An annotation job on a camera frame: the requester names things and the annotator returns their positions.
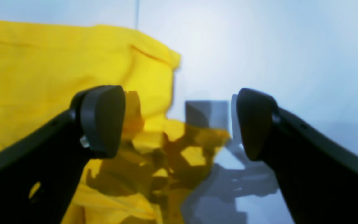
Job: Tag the orange yellow T-shirt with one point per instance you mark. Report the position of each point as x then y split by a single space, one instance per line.
160 161

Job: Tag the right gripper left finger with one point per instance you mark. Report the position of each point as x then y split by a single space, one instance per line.
39 174

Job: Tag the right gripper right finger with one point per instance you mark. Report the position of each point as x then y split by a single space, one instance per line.
317 177

